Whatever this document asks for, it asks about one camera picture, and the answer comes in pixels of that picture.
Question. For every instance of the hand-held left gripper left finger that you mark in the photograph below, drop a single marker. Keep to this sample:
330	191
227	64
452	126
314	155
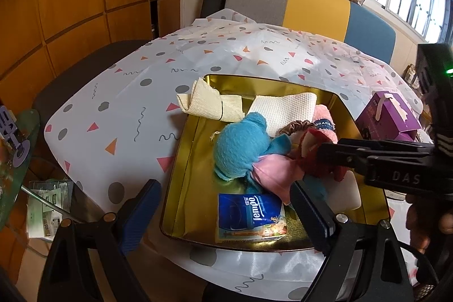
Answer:
139	213

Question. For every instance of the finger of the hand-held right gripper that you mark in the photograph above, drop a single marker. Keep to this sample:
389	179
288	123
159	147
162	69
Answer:
403	174
389	149

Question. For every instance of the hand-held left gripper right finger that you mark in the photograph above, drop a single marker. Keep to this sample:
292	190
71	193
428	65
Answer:
311	213

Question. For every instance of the red-haired doll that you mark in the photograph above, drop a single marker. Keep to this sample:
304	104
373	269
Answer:
308	153

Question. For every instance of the gold tray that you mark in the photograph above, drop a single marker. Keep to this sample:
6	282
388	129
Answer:
198	181

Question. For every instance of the blue tissue packet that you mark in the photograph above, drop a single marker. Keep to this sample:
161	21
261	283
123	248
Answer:
244	213

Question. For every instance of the pink fuzzy sock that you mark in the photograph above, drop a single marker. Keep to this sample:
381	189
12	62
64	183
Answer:
324	114

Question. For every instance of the brown scrunchie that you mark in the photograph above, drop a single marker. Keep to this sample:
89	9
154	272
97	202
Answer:
295	127

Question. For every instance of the blue plush toy pink dress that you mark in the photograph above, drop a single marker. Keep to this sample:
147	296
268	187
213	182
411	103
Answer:
240	146

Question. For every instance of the white knitted cloth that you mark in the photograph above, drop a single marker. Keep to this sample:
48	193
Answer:
283	109

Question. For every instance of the cream cloth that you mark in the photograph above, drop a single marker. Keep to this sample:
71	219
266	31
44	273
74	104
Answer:
208	102

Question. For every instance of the person's right hand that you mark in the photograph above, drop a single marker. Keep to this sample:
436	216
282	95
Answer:
417	220

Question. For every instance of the purple box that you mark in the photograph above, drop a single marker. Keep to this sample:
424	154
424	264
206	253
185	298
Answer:
389	118

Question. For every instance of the white green cardboard box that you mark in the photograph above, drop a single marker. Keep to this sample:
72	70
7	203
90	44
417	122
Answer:
46	213

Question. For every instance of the patterned tablecloth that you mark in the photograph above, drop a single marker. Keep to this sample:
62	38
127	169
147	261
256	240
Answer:
124	93

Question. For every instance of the glass side table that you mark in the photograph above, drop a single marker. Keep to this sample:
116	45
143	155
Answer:
10	188

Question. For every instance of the purple plastic ornament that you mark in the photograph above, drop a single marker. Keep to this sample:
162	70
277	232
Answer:
16	146

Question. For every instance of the grey yellow blue bench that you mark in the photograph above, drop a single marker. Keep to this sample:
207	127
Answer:
318	12

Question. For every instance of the dark grey chair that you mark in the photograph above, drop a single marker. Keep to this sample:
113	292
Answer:
88	65

